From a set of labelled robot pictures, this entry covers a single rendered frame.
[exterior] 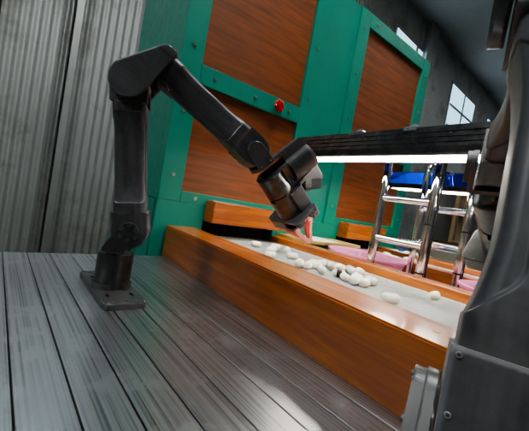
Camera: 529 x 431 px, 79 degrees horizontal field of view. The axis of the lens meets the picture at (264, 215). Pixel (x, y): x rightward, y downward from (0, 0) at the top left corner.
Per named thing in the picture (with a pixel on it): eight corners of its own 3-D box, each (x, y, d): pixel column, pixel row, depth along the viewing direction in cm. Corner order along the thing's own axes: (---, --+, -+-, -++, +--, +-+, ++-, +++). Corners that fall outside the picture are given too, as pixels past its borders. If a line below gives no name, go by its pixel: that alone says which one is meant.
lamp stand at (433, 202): (384, 316, 73) (421, 121, 71) (320, 288, 89) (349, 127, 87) (424, 311, 84) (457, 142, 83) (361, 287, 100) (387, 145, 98)
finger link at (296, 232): (304, 228, 81) (287, 200, 76) (326, 233, 75) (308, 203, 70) (287, 247, 78) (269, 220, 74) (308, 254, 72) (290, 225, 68)
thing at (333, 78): (157, 198, 96) (211, -127, 92) (115, 186, 140) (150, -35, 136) (398, 234, 179) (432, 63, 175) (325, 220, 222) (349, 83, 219)
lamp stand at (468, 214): (457, 306, 97) (487, 160, 95) (396, 286, 113) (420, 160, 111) (481, 303, 109) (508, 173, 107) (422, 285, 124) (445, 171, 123)
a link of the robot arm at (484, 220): (480, 209, 51) (473, 175, 48) (526, 208, 48) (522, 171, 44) (476, 241, 48) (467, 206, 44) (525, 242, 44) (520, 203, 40)
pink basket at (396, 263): (411, 298, 97) (417, 268, 97) (323, 280, 102) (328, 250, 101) (392, 280, 123) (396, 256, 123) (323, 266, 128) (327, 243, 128)
